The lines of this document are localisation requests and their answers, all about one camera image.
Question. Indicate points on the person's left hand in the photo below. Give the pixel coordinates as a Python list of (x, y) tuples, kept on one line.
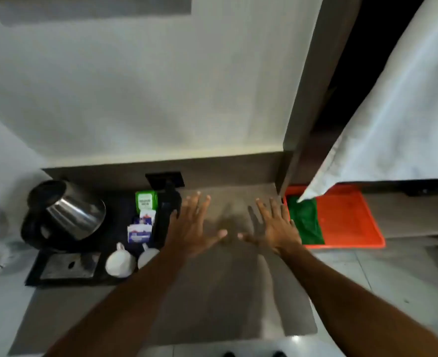
[(191, 234)]

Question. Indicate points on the person's right hand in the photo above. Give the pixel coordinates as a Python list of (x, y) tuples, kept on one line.
[(276, 234)]

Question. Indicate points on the person's left little finger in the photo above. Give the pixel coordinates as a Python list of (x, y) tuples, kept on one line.
[(173, 219)]

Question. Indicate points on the person's right little finger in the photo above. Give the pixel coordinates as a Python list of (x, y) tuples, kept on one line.
[(292, 223)]

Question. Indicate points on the person's left thumb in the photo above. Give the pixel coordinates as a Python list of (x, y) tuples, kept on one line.
[(216, 237)]

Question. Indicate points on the person's left middle finger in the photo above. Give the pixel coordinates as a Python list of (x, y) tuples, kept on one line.
[(197, 205)]

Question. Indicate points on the person's right middle finger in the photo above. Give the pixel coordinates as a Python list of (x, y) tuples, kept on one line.
[(274, 208)]

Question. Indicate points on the person's right thumb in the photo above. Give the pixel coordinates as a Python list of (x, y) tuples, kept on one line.
[(249, 238)]

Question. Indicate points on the person's right forearm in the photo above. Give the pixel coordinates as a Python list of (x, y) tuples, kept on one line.
[(356, 308)]

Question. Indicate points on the person's left forearm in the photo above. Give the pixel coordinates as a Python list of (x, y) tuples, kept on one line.
[(126, 304)]

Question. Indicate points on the black packet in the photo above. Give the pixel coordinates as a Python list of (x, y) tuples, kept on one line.
[(168, 208)]

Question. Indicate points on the green cloth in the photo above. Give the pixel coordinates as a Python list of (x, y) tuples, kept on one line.
[(307, 224)]

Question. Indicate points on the white blue sachet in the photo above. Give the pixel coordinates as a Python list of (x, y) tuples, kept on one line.
[(146, 217), (140, 234)]

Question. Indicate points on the green tea packet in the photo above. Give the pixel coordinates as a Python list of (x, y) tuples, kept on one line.
[(146, 200)]

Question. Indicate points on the white ceramic cup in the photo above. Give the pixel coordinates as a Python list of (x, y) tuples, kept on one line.
[(119, 262), (147, 256)]

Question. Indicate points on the orange plastic tray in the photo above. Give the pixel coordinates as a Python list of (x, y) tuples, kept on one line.
[(347, 219)]

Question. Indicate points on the black serving tray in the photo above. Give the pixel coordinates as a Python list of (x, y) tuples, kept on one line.
[(103, 234)]

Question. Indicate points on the stainless steel electric kettle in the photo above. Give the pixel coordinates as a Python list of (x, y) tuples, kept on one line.
[(64, 213)]

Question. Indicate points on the square metal coaster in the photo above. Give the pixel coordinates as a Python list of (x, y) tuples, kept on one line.
[(70, 265)]

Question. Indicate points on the white curtain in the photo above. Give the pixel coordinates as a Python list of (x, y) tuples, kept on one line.
[(397, 107)]

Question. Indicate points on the black wall socket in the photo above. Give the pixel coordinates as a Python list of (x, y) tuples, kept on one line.
[(165, 179)]

